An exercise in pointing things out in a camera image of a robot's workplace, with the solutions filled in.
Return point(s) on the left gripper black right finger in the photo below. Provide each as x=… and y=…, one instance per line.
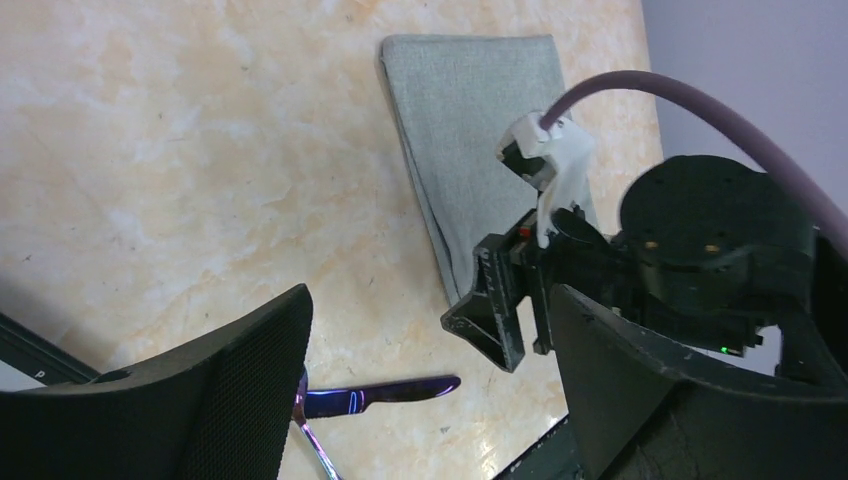
x=643, y=406

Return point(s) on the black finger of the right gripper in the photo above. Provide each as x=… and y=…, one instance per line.
x=486, y=317

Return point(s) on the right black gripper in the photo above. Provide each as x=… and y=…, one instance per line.
x=708, y=253

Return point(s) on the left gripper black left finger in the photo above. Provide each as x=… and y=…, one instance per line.
x=216, y=407

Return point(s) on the grey cloth napkin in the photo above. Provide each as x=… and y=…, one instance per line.
x=453, y=98

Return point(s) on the iridescent purple spoon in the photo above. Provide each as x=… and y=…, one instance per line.
x=299, y=418

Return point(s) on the iridescent purple knife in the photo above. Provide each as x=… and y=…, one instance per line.
x=327, y=403

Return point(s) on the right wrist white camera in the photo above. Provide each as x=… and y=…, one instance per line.
x=555, y=162

